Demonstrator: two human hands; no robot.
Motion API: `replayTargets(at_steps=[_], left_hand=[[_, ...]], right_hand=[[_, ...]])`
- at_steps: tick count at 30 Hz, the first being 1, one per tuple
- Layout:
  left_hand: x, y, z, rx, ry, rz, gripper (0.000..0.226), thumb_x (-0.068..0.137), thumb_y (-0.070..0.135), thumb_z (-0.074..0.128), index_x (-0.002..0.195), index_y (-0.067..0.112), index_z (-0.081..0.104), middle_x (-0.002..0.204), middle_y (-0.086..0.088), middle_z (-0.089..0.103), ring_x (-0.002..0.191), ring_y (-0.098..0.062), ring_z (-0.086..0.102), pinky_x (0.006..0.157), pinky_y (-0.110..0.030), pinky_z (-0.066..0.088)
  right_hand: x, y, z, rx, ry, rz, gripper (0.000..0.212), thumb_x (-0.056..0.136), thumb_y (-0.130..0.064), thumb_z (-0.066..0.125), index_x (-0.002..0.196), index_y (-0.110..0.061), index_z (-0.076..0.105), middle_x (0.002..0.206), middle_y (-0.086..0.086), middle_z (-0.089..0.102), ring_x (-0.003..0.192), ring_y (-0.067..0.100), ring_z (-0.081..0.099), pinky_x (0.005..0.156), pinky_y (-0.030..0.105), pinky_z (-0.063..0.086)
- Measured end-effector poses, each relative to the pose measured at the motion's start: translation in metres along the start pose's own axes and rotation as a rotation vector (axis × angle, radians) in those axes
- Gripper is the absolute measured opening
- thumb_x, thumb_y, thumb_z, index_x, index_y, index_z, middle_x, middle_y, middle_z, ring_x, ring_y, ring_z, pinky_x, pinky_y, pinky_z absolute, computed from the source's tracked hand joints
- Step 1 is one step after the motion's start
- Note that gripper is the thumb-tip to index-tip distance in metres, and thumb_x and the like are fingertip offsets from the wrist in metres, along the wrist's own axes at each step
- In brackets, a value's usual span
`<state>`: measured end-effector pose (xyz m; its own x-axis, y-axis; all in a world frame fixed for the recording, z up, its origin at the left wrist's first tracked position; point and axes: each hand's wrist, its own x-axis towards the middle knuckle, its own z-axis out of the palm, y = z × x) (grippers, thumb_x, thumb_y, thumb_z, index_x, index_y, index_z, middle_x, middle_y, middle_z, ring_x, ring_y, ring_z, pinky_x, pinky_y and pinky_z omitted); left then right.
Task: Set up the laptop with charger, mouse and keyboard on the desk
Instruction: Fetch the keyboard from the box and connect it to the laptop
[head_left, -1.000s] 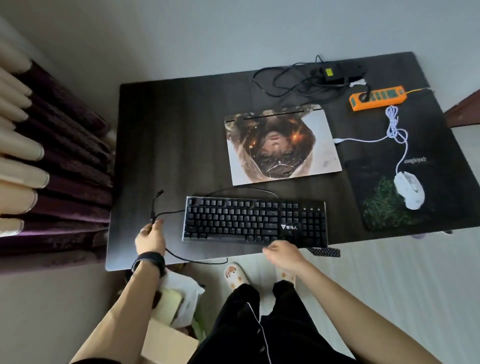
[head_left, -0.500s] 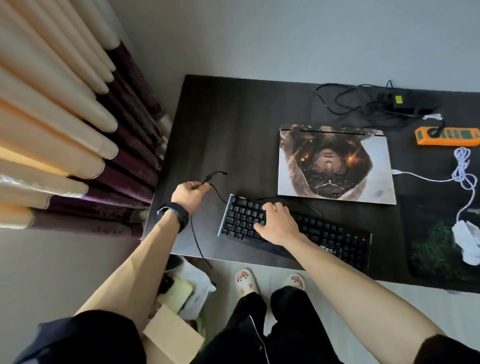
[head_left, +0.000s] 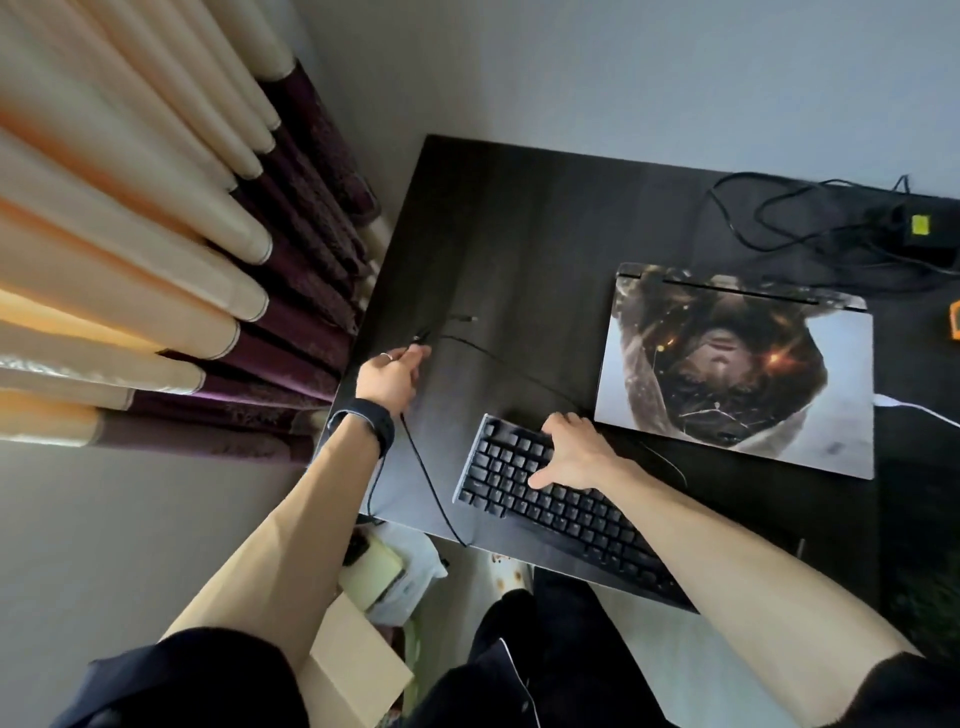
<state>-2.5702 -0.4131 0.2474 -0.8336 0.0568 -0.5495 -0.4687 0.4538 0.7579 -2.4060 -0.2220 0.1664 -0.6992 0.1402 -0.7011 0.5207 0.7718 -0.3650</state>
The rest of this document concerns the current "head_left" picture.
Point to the person's left hand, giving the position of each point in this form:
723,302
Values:
386,382

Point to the person's right hand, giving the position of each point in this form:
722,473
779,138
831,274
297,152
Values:
577,457

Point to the black keyboard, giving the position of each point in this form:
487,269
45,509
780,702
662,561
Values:
525,480

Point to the laptop with printed lid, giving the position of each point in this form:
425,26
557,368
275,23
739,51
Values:
840,390

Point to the black power adapter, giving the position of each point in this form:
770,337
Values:
926,229

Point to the person's right forearm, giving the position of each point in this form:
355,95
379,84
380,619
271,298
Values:
750,585

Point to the person's left forearm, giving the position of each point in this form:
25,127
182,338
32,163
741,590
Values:
285,547

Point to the dark wooden desk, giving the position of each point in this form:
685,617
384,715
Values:
510,240

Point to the orange power strip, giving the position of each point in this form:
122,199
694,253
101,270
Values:
955,321

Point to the black smartwatch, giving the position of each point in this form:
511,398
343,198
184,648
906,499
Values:
371,420

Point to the white paper sheet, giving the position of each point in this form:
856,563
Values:
420,570

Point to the black trousers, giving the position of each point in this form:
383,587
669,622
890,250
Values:
570,660

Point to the cream and purple curtain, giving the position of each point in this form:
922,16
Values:
150,225

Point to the brown cardboard box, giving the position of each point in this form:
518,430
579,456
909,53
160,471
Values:
352,667

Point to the black shirt white piping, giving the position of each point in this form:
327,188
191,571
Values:
195,682

